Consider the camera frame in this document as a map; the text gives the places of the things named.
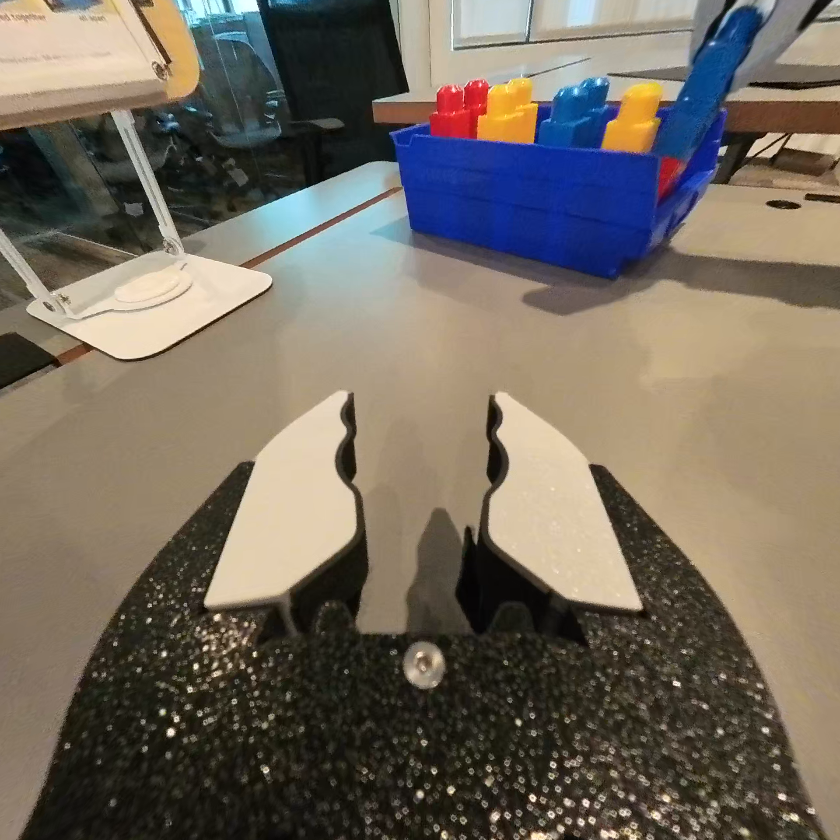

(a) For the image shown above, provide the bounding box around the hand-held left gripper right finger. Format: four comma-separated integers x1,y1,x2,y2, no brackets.
478,391,645,614

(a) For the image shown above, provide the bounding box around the blue plastic bin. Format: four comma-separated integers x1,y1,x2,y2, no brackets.
390,105,728,280

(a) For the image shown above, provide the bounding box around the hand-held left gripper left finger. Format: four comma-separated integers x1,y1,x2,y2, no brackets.
203,391,369,634

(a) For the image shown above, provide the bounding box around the white sign stand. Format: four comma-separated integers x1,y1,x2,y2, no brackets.
0,0,274,361

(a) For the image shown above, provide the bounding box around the long blue mega block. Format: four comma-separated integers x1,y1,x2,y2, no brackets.
655,3,770,160

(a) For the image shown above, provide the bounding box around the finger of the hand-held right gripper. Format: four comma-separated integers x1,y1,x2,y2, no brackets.
686,0,739,64
721,0,836,91

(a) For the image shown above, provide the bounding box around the black office chair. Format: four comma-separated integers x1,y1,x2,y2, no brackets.
255,0,412,190

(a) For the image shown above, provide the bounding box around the yellow mega block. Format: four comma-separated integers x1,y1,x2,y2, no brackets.
601,83,663,154
476,76,539,143

